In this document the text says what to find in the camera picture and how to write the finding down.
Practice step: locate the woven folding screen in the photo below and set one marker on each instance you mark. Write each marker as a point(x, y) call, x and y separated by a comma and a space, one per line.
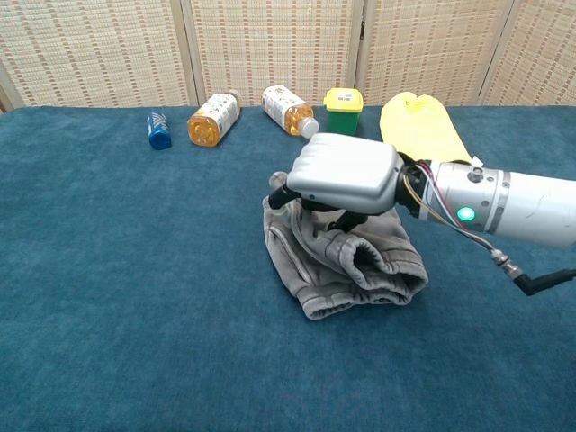
point(270, 49)

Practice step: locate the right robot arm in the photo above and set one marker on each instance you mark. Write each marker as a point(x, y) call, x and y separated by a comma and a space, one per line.
point(508, 204)

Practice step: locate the blue table cloth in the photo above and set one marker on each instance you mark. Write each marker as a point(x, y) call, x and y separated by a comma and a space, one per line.
point(90, 292)

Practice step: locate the yellow oven mitt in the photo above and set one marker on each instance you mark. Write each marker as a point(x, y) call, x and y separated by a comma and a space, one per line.
point(418, 128)

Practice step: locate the blue bottle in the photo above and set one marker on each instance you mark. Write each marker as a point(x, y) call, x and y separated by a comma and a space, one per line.
point(159, 130)

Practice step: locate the orange drink bottle white cap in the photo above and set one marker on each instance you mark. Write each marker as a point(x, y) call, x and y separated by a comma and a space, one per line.
point(290, 111)

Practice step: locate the green bin yellow lid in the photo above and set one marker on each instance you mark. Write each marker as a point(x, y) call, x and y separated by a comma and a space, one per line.
point(343, 112)

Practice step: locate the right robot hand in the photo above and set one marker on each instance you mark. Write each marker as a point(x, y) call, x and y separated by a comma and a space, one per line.
point(346, 173)

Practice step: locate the grey shorts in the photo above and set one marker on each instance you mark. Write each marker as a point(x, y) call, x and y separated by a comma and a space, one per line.
point(328, 265)

